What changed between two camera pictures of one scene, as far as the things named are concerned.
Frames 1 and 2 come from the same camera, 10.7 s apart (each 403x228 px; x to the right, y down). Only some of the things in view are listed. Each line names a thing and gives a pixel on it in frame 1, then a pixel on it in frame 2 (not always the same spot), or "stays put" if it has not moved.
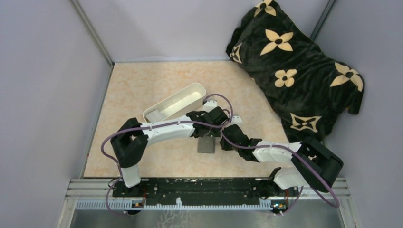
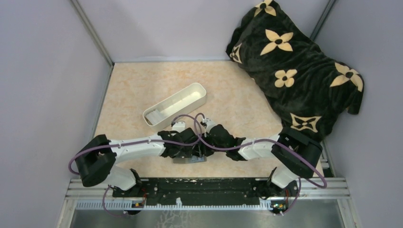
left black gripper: x=215 y=131 to x=186 y=152
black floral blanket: x=315 y=92 stays put
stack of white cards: x=154 y=116 stays put
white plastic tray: x=177 y=105 stays put
